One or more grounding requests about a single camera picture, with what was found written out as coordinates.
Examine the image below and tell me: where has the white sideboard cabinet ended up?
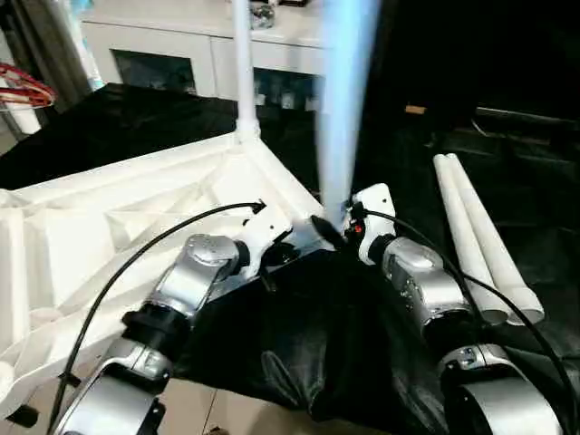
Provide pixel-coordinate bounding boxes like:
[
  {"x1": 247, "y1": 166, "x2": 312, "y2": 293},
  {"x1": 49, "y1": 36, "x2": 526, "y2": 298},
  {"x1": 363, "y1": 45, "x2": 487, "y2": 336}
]
[{"x1": 80, "y1": 0, "x2": 333, "y2": 111}]

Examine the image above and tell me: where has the white plastic table leg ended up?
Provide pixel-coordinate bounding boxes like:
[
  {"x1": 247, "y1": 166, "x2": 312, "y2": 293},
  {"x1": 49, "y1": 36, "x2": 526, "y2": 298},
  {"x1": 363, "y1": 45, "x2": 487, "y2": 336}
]
[
  {"x1": 314, "y1": 0, "x2": 382, "y2": 228},
  {"x1": 446, "y1": 153, "x2": 546, "y2": 326},
  {"x1": 229, "y1": 0, "x2": 263, "y2": 147},
  {"x1": 431, "y1": 153, "x2": 512, "y2": 326}
]

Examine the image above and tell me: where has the dark glittery ornament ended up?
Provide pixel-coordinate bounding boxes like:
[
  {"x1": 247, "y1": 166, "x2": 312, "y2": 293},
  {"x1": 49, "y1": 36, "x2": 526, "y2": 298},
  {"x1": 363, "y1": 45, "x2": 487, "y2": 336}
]
[{"x1": 247, "y1": 3, "x2": 278, "y2": 32}]

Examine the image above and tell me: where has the white plastic table top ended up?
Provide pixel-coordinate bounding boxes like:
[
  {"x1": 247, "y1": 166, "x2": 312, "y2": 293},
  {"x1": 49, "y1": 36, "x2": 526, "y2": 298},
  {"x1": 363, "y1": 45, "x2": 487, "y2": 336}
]
[{"x1": 0, "y1": 126, "x2": 328, "y2": 410}]

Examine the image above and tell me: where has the red and white bundle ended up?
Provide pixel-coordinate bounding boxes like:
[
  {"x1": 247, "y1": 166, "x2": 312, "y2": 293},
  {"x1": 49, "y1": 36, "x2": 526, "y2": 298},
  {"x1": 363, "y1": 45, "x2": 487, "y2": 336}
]
[{"x1": 0, "y1": 61, "x2": 60, "y2": 111}]

